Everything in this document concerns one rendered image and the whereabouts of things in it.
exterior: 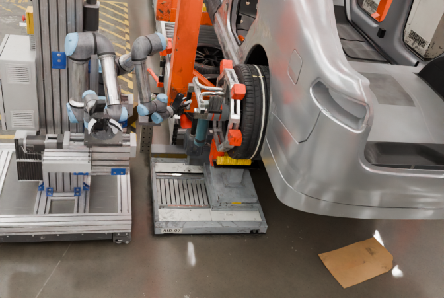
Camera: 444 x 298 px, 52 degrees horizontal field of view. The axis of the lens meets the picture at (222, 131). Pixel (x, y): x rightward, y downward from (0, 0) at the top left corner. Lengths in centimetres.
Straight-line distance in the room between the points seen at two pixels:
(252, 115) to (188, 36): 86
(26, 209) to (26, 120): 64
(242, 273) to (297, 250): 50
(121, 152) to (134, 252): 74
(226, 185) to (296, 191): 105
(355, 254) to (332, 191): 126
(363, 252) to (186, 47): 202
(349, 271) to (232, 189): 101
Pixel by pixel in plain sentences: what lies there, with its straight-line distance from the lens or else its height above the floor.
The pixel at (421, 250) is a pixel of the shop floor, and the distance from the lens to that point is 401.
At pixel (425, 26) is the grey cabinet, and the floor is 50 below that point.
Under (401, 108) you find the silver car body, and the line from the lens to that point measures 355.
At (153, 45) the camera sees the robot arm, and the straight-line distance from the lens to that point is 287.
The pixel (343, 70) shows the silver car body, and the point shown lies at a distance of 220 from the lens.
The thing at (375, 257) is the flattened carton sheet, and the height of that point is 1.
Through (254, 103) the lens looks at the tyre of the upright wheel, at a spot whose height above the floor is 107.
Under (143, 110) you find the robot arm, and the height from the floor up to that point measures 93.
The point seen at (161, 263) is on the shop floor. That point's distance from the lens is 321.
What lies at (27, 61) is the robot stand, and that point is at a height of 123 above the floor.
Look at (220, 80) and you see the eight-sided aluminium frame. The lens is 328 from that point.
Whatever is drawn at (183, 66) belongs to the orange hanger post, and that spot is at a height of 93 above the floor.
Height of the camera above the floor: 247
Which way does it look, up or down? 33 degrees down
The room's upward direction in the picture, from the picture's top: 11 degrees clockwise
